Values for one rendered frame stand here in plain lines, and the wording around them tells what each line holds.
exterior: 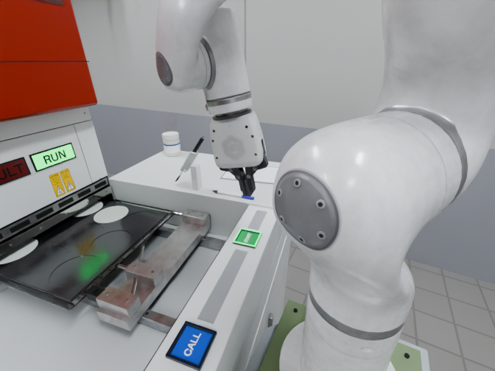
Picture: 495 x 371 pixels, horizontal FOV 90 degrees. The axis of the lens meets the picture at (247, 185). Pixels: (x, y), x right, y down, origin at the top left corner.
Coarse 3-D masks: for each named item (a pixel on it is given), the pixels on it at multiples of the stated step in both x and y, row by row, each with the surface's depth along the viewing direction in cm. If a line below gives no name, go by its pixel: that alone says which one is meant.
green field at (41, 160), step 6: (54, 150) 69; (60, 150) 70; (66, 150) 72; (72, 150) 74; (36, 156) 65; (42, 156) 66; (48, 156) 67; (54, 156) 69; (60, 156) 71; (66, 156) 72; (72, 156) 74; (36, 162) 65; (42, 162) 66; (48, 162) 68; (54, 162) 69; (42, 168) 66
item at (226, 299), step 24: (264, 216) 68; (264, 240) 58; (216, 264) 51; (240, 264) 52; (264, 264) 59; (216, 288) 47; (240, 288) 46; (192, 312) 42; (216, 312) 42; (240, 312) 43; (168, 336) 38; (216, 336) 38; (240, 336) 45; (168, 360) 35; (216, 360) 35
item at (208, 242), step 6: (162, 228) 80; (168, 228) 80; (156, 234) 81; (162, 234) 80; (168, 234) 80; (204, 240) 75; (210, 240) 75; (216, 240) 75; (222, 240) 75; (204, 246) 76; (210, 246) 76; (216, 246) 75
